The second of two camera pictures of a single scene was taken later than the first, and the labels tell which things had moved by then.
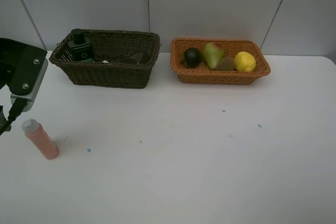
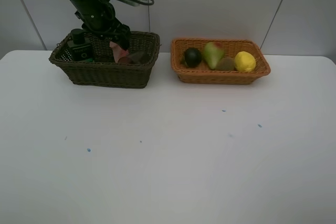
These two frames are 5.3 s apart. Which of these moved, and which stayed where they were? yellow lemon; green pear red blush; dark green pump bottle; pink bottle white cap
Moved: pink bottle white cap
Stayed: dark green pump bottle; yellow lemon; green pear red blush
